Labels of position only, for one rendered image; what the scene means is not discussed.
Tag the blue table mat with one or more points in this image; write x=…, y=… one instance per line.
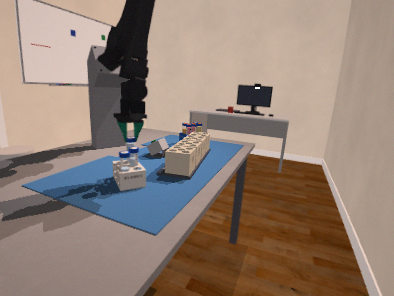
x=92, y=187

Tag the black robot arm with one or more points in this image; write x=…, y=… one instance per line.
x=129, y=40

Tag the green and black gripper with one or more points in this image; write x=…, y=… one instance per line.
x=122, y=121

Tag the blue tube rack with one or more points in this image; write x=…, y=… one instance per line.
x=181, y=136

